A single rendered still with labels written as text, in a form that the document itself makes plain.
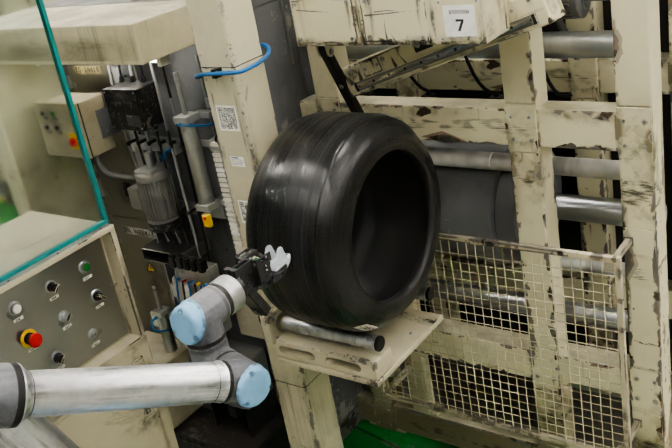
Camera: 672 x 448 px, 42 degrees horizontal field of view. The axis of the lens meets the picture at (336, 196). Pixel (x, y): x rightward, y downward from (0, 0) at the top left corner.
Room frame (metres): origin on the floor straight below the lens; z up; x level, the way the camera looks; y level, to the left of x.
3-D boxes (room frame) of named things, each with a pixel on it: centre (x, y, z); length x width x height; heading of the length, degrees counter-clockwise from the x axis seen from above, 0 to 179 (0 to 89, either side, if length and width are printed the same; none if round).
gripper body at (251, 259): (1.87, 0.24, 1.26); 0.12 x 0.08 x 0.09; 141
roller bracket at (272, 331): (2.37, 0.14, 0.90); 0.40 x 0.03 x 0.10; 141
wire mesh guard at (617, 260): (2.37, -0.38, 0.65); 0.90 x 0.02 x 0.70; 51
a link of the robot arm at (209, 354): (1.72, 0.34, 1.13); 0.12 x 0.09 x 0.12; 35
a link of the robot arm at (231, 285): (1.81, 0.29, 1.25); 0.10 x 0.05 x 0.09; 51
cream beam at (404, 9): (2.41, -0.28, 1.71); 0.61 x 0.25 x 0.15; 51
